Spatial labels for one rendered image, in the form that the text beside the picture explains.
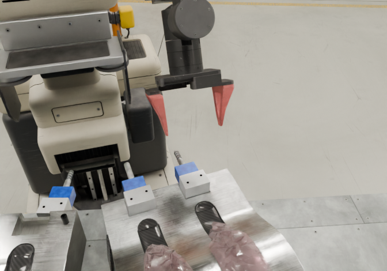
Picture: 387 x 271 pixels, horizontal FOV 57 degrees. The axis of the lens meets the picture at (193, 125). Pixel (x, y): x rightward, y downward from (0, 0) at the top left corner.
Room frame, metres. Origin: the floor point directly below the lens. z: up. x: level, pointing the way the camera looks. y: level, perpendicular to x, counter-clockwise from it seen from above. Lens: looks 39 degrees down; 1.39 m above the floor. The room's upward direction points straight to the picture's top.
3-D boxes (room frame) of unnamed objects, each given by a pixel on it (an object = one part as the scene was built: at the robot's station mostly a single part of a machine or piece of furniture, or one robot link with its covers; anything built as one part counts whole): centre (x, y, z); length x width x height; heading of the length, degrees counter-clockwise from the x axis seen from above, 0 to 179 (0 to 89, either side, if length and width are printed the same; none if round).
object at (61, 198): (0.47, 0.26, 0.83); 0.13 x 0.05 x 0.05; 0
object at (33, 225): (0.36, 0.27, 0.87); 0.05 x 0.05 x 0.04; 4
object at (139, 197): (0.47, 0.12, 0.85); 0.13 x 0.05 x 0.05; 21
